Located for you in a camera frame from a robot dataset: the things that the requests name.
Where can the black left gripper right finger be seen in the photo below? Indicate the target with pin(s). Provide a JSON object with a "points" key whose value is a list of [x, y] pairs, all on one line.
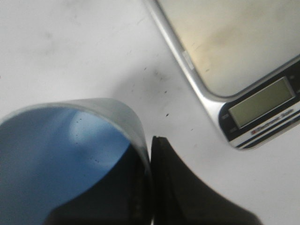
{"points": [[181, 198]]}

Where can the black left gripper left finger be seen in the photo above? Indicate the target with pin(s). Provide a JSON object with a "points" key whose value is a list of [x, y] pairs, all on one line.
{"points": [[122, 197]]}

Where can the light blue plastic cup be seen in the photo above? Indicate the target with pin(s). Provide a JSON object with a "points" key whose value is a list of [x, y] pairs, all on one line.
{"points": [[51, 153]]}

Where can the silver digital kitchen scale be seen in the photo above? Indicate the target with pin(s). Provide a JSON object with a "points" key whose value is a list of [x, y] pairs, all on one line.
{"points": [[241, 58]]}

